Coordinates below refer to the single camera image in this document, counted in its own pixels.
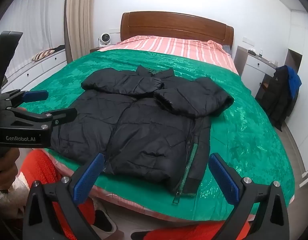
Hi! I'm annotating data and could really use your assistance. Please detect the white desk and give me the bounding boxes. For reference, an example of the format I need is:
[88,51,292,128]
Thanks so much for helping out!
[234,45,278,98]

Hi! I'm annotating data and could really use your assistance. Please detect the black puffer jacket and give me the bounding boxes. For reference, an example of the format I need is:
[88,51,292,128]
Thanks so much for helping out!
[50,65,234,205]

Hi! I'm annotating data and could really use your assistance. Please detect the person's red pants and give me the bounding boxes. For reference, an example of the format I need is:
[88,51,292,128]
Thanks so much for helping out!
[19,150,252,240]

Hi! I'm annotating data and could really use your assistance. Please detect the white sheer curtain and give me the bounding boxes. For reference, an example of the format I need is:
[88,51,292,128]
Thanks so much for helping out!
[0,0,67,55]

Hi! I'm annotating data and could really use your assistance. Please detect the green blanket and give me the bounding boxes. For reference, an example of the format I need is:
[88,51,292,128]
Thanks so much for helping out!
[26,49,296,222]

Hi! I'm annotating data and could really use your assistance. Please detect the wooden nightstand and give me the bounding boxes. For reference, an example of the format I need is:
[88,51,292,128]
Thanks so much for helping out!
[90,45,112,53]

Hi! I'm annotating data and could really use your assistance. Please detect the blue garment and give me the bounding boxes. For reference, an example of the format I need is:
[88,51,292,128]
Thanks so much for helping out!
[281,65,302,99]

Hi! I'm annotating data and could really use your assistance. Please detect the wooden headboard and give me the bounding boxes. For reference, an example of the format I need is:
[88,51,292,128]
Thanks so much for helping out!
[120,11,234,60]

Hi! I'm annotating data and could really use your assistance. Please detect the white security camera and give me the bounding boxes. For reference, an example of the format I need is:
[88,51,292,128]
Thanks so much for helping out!
[98,33,112,48]

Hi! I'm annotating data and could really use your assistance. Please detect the white wardrobe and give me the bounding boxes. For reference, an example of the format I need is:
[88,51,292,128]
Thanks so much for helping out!
[284,7,308,178]

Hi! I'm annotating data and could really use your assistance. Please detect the person's left hand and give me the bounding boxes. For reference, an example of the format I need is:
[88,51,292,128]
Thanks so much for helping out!
[0,147,20,193]

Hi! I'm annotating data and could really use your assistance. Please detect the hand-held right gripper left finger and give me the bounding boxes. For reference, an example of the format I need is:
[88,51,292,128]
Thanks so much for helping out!
[22,152,105,240]

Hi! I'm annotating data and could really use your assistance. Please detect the white drawer cabinet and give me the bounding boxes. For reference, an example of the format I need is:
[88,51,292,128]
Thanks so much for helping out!
[4,49,74,93]

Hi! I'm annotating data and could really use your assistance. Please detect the striped pillow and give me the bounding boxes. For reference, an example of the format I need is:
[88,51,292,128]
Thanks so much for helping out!
[31,49,55,62]

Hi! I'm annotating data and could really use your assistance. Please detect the beige curtain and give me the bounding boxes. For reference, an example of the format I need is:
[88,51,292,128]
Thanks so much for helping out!
[64,0,97,64]

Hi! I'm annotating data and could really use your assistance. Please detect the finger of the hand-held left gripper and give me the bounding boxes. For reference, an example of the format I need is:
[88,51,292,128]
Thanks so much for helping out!
[0,89,49,110]
[4,107,78,130]

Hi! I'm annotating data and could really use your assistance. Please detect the pink striped bedsheet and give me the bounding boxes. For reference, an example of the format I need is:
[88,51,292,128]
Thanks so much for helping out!
[94,35,239,75]

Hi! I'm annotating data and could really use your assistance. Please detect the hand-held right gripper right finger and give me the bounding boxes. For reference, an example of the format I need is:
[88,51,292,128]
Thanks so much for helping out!
[208,153,291,240]

